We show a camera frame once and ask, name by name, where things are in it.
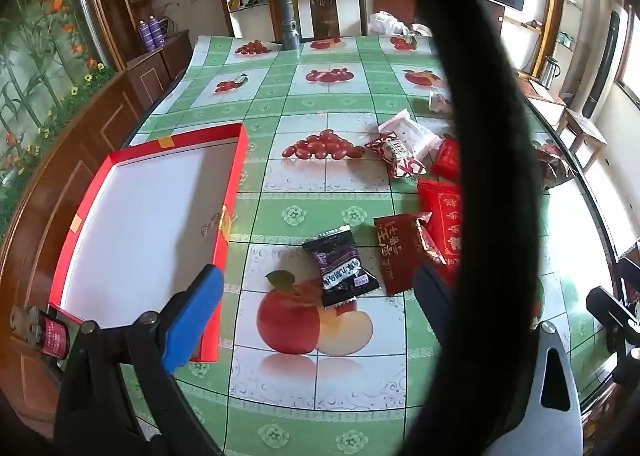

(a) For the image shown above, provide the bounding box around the dark red jar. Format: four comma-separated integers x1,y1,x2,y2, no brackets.
39,308,71,359

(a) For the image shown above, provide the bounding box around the red gift box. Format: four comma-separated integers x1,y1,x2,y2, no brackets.
48,122,249,363

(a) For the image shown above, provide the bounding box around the silver kettle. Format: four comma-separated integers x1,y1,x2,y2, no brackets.
539,56,560,89

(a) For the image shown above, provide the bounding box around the wooden television stand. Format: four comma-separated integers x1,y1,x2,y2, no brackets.
517,70,571,112

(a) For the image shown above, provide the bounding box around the long red snack packet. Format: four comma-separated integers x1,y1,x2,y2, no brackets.
431,137,462,183

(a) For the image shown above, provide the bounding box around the brown wooden cabinet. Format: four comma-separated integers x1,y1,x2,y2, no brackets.
125,31,193,109

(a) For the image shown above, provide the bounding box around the red white patterned snack packet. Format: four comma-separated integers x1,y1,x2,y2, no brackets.
364,133,427,180

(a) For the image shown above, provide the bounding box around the green fruit-print tablecloth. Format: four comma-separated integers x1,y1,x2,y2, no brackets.
115,33,626,456

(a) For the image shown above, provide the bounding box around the floral wall poster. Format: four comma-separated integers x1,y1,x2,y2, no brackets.
0,0,118,237

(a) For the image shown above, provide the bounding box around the white pink snack packet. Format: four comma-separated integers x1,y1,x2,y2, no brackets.
378,109,442,163

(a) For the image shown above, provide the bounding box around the grey thermos flask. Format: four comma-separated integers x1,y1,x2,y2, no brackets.
277,0,302,52

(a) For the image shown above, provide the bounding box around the black pipe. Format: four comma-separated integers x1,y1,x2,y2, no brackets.
584,11,622,118

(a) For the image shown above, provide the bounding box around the brown wooden panel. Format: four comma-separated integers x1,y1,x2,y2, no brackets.
0,68,146,437

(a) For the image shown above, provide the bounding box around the red green packet pile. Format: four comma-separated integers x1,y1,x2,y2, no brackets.
537,140,578,189

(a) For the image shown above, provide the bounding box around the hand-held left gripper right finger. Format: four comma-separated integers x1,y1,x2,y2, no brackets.
414,263,584,456

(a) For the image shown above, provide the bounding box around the large red snack packet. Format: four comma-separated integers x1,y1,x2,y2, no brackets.
417,180,463,279

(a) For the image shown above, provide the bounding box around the black strap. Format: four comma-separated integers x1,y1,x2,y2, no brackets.
400,0,546,456

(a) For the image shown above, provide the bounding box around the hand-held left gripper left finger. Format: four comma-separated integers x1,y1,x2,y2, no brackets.
54,263,224,456

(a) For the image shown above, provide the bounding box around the white plastic bag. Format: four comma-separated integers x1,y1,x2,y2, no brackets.
368,11,413,37

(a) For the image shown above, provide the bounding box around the window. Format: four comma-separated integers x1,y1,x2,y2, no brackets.
615,6,640,104

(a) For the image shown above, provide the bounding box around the wooden chair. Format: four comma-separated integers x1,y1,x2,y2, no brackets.
266,0,372,39

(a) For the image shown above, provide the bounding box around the black snack packet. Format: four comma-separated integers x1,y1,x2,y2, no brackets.
302,230,378,308

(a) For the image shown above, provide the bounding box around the wooden stool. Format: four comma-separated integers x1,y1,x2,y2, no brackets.
556,108,608,173

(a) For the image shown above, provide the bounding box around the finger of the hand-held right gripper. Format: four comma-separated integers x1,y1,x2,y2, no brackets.
586,286,640,337

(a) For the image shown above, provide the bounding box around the dark red snack packet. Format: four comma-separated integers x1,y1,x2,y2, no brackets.
374,213,426,297

